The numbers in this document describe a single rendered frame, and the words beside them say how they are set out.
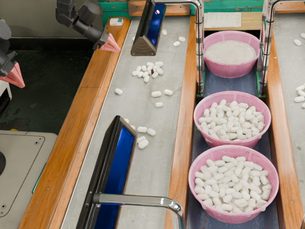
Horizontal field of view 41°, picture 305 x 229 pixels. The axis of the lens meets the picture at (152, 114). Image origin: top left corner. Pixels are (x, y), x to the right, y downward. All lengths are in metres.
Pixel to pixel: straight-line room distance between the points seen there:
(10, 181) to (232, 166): 1.15
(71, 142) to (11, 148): 0.84
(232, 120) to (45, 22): 2.19
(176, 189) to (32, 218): 0.43
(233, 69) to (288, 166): 0.57
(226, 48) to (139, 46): 0.68
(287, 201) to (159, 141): 0.46
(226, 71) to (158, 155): 0.55
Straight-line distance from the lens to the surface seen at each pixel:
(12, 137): 2.30
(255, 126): 1.47
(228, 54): 1.81
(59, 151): 1.41
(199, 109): 1.49
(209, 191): 1.25
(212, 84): 1.73
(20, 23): 3.46
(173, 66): 1.74
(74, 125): 1.49
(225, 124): 1.46
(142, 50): 1.26
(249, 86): 1.73
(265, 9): 1.60
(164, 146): 1.38
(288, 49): 1.86
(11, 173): 2.11
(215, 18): 1.99
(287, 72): 1.72
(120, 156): 0.90
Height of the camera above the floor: 1.73
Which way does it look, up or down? 41 degrees down
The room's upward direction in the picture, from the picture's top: 7 degrees counter-clockwise
